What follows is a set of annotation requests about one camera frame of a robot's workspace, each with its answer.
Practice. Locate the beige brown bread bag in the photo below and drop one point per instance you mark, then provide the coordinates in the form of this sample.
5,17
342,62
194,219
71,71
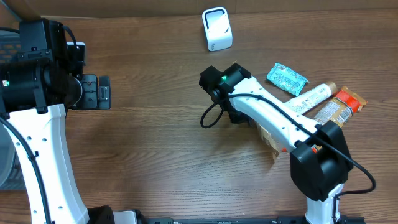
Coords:
271,142

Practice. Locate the white barcode scanner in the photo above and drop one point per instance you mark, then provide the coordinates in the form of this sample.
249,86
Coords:
217,29

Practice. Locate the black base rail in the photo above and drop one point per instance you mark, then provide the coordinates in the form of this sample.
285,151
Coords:
280,220

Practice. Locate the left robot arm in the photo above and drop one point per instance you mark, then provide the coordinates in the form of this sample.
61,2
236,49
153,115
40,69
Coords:
37,90

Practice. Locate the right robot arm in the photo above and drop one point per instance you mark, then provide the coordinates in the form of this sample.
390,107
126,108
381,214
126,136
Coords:
319,155

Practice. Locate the teal snack packet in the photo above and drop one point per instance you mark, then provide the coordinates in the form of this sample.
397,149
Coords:
287,79

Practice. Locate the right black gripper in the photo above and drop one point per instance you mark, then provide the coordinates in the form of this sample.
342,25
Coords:
240,118

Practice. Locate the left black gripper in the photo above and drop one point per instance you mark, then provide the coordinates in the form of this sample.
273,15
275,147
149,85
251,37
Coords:
91,81

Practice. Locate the grey plastic mesh basket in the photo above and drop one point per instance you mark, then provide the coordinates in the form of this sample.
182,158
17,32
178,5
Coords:
11,174

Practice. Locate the white tube gold cap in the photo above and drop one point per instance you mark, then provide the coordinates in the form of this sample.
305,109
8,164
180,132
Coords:
310,99

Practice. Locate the orange spaghetti packet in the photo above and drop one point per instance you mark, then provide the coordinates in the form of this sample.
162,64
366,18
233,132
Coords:
341,107

